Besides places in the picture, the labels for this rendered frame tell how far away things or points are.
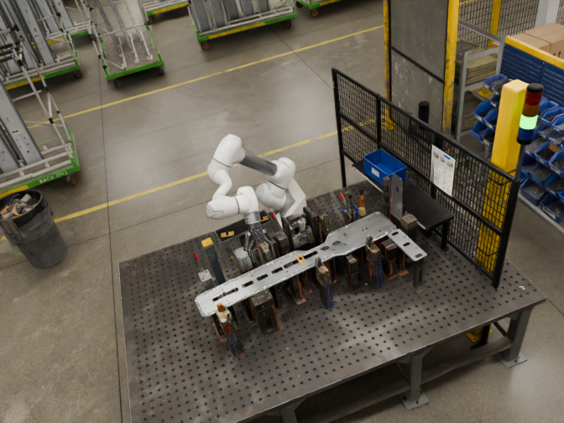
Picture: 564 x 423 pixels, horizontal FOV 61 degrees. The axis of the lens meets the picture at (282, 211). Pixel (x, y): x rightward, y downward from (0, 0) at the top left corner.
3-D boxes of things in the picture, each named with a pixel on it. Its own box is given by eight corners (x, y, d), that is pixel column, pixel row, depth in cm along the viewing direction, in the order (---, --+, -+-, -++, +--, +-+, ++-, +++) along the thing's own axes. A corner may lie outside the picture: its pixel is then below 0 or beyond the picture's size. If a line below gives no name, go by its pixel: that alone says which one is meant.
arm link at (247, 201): (256, 212, 276) (235, 217, 271) (249, 186, 277) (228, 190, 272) (262, 209, 266) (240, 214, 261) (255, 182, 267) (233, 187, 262)
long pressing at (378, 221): (204, 322, 279) (203, 321, 278) (192, 297, 295) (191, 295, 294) (399, 229, 312) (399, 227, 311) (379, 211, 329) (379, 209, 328)
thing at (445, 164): (451, 198, 303) (456, 159, 284) (429, 181, 320) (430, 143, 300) (454, 197, 304) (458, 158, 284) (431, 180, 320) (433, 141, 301)
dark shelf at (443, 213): (426, 232, 305) (426, 228, 303) (352, 167, 370) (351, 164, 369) (454, 218, 310) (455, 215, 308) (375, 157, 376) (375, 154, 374)
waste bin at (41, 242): (24, 281, 479) (-16, 228, 433) (28, 247, 520) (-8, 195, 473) (74, 264, 487) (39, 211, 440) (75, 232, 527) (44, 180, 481)
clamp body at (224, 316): (234, 362, 289) (220, 326, 266) (226, 344, 300) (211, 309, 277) (249, 354, 292) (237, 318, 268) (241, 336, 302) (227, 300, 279)
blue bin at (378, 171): (388, 190, 338) (388, 175, 329) (362, 170, 360) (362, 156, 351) (407, 180, 342) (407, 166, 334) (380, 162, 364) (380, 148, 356)
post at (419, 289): (418, 295, 306) (420, 263, 287) (407, 284, 314) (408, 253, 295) (426, 290, 307) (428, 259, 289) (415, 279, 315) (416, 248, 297)
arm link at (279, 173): (275, 183, 374) (289, 158, 371) (289, 191, 365) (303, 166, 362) (206, 156, 313) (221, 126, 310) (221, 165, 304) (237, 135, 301)
